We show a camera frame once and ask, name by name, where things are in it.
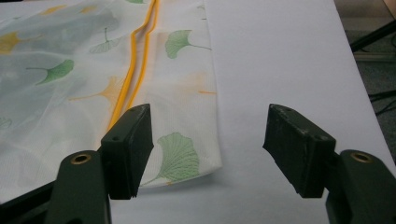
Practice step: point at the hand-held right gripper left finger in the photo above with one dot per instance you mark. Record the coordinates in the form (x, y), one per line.
(124, 155)

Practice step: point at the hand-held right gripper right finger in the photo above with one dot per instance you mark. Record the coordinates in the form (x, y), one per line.
(305, 155)

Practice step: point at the white leaf-print mesh laundry bag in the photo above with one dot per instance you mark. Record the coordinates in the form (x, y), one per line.
(62, 93)

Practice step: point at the black metal stand leg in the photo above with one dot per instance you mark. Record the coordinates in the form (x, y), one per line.
(373, 36)

